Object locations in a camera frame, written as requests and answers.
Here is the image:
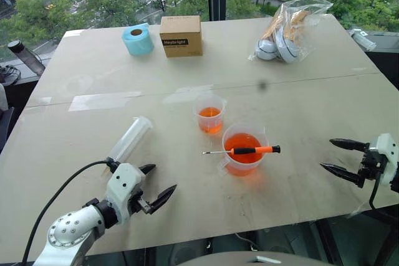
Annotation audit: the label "orange black screwdriver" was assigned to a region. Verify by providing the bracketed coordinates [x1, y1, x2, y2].
[201, 145, 281, 156]

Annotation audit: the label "clear tape patch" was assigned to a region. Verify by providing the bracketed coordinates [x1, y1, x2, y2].
[161, 84, 214, 105]
[68, 91, 143, 112]

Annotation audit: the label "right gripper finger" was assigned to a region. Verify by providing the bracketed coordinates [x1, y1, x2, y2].
[319, 162, 366, 189]
[329, 137, 370, 153]

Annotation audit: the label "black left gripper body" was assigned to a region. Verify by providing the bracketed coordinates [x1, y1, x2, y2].
[127, 184, 157, 216]

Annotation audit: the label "brown cardboard box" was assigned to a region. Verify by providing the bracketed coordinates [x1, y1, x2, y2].
[159, 15, 204, 59]

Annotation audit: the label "small clear measuring cup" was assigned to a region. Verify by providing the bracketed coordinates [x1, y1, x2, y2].
[193, 92, 228, 135]

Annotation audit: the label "tangled black cables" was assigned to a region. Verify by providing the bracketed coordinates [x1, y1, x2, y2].
[0, 64, 21, 85]

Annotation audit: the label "grey rounded robot body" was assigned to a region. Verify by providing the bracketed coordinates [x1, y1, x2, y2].
[176, 250, 332, 266]

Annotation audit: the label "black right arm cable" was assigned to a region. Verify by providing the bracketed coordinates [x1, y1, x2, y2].
[368, 174, 399, 217]

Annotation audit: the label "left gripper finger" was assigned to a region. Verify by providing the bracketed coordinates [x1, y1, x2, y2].
[149, 184, 178, 216]
[138, 163, 157, 176]

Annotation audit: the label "clear plastic zip bag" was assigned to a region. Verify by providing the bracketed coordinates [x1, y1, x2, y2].
[248, 0, 334, 65]

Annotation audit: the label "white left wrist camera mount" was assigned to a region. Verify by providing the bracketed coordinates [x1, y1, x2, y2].
[105, 162, 147, 225]

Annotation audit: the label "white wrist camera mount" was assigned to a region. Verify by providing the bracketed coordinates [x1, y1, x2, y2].
[105, 162, 147, 225]
[369, 133, 399, 186]

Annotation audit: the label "large clear measuring cup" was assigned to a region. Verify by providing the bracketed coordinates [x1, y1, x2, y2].
[216, 123, 270, 178]

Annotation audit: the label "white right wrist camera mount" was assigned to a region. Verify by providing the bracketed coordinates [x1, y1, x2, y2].
[369, 133, 399, 186]

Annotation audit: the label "dark bottle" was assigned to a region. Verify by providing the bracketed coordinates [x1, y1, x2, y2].
[7, 39, 46, 77]

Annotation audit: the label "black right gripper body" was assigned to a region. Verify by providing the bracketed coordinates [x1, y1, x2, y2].
[357, 145, 388, 182]

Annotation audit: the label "blue tissue roll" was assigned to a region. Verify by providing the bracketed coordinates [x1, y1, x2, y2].
[121, 22, 155, 57]

